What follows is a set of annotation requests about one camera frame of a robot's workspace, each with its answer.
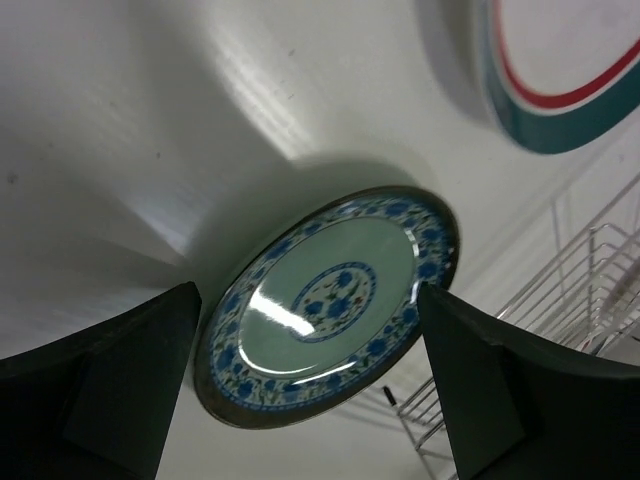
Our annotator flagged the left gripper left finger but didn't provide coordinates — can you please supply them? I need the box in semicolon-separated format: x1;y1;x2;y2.
1;282;201;479

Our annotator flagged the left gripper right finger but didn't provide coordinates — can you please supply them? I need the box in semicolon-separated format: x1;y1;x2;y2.
419;284;639;479

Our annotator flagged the blue floral green plate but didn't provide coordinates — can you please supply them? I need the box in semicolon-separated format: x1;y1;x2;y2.
193;186;461;430

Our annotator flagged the left green red rimmed plate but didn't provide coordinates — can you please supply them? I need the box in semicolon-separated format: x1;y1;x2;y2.
417;0;640;157

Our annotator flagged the metal wire dish rack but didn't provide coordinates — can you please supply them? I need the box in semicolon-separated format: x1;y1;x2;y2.
382;169;640;480

